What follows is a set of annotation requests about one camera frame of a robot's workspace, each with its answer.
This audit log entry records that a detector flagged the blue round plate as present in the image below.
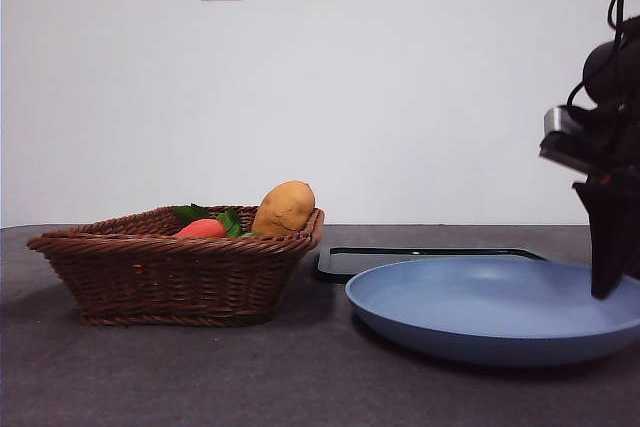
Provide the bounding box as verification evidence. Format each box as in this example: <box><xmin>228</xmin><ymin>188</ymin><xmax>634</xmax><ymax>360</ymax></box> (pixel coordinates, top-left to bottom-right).
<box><xmin>344</xmin><ymin>255</ymin><xmax>640</xmax><ymax>367</ymax></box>

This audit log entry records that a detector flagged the black flat tray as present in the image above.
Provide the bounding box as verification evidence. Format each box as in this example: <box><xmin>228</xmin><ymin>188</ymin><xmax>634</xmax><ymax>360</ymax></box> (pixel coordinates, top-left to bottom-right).
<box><xmin>314</xmin><ymin>245</ymin><xmax>549</xmax><ymax>284</ymax></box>

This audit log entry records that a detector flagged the brown potato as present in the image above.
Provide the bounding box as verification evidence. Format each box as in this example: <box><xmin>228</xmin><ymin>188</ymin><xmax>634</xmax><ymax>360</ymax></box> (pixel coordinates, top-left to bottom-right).
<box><xmin>251</xmin><ymin>180</ymin><xmax>317</xmax><ymax>238</ymax></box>

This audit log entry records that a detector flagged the orange carrot with green leaves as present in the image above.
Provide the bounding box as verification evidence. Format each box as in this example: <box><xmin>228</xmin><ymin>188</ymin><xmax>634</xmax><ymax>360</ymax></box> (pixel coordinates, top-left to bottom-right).
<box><xmin>173</xmin><ymin>204</ymin><xmax>244</xmax><ymax>239</ymax></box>

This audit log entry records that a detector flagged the brown wicker basket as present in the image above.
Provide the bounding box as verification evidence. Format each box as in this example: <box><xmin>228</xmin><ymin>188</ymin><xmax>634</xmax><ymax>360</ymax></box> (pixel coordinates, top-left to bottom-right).
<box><xmin>26</xmin><ymin>205</ymin><xmax>326</xmax><ymax>327</ymax></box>

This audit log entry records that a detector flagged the pale grey camera box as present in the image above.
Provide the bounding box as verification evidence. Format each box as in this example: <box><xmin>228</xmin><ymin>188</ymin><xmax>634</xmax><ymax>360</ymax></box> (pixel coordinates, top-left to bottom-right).
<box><xmin>543</xmin><ymin>105</ymin><xmax>599</xmax><ymax>137</ymax></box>

